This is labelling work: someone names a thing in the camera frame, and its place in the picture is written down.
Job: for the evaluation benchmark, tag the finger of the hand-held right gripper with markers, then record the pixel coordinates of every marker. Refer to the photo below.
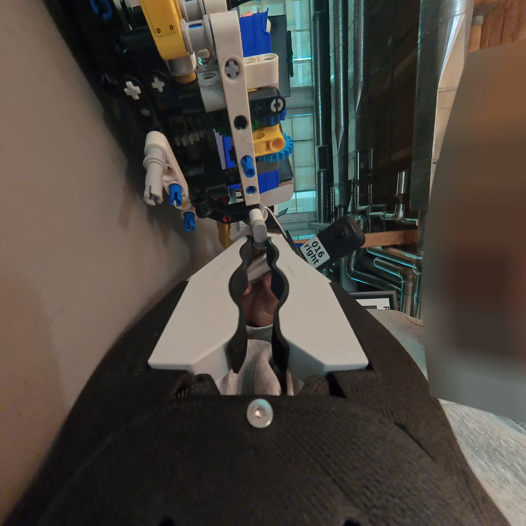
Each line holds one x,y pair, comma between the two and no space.
276,225

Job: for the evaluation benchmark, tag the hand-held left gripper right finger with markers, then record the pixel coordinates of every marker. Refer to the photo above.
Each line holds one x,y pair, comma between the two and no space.
324,324

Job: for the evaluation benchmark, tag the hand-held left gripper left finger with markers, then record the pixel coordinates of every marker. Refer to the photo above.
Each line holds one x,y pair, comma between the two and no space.
193,324

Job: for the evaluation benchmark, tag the lego crane model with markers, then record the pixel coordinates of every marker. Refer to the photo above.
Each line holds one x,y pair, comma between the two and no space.
234,102

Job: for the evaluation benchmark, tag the person's right forearm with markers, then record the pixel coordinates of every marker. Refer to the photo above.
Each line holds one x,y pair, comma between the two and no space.
259,361

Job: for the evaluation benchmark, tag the person's right hand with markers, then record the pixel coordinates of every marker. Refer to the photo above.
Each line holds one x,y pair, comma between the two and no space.
259,304

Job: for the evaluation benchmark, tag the wooden railing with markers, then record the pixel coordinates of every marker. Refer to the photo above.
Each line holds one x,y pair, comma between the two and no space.
390,238

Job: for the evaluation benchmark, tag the framed black white sign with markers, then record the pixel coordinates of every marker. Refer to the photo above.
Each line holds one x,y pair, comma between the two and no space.
376,302

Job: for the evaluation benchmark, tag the window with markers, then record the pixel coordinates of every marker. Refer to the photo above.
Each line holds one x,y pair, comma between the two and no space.
302,135

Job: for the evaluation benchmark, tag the metal pipes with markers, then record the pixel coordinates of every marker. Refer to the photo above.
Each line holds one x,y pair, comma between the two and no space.
341,82

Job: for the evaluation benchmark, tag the large metal duct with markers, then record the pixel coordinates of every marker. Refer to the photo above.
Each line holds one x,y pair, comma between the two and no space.
435,102

